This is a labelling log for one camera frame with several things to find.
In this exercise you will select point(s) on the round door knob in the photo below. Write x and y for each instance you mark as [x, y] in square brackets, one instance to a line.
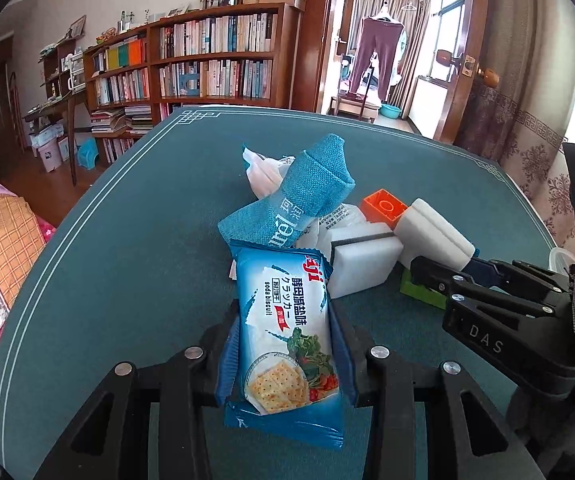
[490, 77]
[446, 57]

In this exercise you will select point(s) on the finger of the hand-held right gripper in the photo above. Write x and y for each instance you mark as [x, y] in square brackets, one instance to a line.
[527, 272]
[437, 275]

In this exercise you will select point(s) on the orange plaid blanket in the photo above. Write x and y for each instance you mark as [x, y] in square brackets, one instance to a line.
[2, 240]

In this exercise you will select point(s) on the white cotton swab bag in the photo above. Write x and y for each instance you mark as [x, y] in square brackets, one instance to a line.
[265, 175]

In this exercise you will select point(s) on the blue plastic basin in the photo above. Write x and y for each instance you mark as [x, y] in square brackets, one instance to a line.
[390, 111]

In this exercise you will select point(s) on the window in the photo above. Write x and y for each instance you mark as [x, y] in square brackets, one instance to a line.
[450, 20]

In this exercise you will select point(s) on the small wooden shelf unit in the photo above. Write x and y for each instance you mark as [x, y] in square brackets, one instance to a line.
[57, 67]

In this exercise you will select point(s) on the brown curtain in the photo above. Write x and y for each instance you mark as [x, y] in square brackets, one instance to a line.
[415, 60]

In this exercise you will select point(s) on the blue linen pouch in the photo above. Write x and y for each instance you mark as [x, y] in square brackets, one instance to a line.
[307, 185]

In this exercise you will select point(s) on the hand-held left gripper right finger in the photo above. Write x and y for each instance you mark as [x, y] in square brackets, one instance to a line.
[362, 370]

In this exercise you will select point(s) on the wooden door frame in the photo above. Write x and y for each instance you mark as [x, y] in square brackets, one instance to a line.
[317, 35]

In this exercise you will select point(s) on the rows of shelved books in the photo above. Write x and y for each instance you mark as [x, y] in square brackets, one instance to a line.
[217, 35]

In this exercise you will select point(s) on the white sponge with dark stripe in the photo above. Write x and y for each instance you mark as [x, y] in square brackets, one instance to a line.
[362, 265]

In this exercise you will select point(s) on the wooden side table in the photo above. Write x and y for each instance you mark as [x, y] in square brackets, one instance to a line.
[69, 105]

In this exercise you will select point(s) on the orange toy block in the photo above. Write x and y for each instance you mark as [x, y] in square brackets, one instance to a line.
[380, 205]

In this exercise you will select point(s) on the blue cracker packet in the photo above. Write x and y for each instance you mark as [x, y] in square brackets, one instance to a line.
[277, 320]

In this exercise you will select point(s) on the wooden bookshelf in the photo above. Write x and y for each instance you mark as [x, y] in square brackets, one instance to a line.
[151, 60]

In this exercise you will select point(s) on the wooden door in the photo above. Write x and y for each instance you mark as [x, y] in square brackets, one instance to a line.
[460, 110]

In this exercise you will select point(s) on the white storage bin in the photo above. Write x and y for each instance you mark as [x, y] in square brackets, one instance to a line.
[49, 155]

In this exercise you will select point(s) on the green toy block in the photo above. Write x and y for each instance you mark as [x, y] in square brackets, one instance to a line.
[417, 292]

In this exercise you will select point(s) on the small framed picture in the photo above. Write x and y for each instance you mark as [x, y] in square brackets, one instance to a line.
[78, 26]

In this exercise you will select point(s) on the wooden chair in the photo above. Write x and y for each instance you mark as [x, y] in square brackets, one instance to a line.
[350, 105]

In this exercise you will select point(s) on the white purple patterned curtain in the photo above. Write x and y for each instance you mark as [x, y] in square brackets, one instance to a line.
[527, 160]

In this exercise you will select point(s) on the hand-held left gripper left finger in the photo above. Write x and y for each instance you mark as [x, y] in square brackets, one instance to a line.
[207, 360]

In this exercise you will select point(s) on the hanging purple pants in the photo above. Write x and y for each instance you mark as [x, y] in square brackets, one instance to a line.
[375, 50]

